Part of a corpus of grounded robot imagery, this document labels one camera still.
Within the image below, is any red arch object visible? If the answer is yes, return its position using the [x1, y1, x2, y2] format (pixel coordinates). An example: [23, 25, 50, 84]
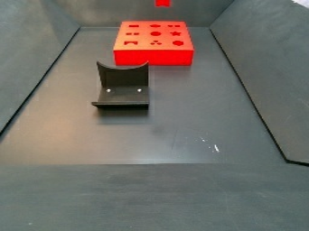
[154, 0, 172, 7]

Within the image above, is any black curved holder stand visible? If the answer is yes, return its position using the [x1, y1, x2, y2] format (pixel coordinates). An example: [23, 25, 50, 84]
[93, 62, 150, 108]

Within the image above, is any red shape sorter box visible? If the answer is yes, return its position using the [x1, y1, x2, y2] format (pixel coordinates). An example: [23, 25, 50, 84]
[114, 21, 194, 66]

